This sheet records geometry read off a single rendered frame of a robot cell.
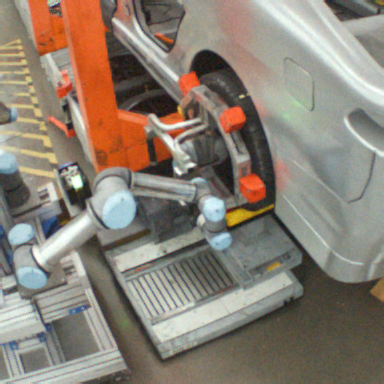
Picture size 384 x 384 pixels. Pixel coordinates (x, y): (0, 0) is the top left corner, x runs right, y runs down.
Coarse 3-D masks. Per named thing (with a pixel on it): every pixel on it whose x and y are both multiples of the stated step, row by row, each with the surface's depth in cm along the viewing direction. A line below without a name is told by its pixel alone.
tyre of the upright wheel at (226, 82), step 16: (208, 80) 238; (224, 80) 229; (240, 80) 228; (224, 96) 229; (240, 96) 222; (256, 112) 220; (256, 128) 219; (256, 144) 219; (256, 160) 224; (272, 176) 226; (272, 192) 234; (256, 208) 244
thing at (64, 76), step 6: (60, 72) 396; (66, 72) 394; (60, 78) 397; (66, 78) 388; (66, 84) 380; (60, 90) 375; (66, 90) 378; (60, 96) 378; (48, 120) 425; (54, 120) 421; (60, 126) 413; (66, 132) 404; (72, 132) 403
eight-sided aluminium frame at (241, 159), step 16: (192, 96) 239; (208, 96) 234; (192, 112) 262; (192, 128) 270; (240, 144) 223; (240, 160) 222; (208, 176) 270; (240, 176) 226; (224, 192) 262; (240, 192) 232
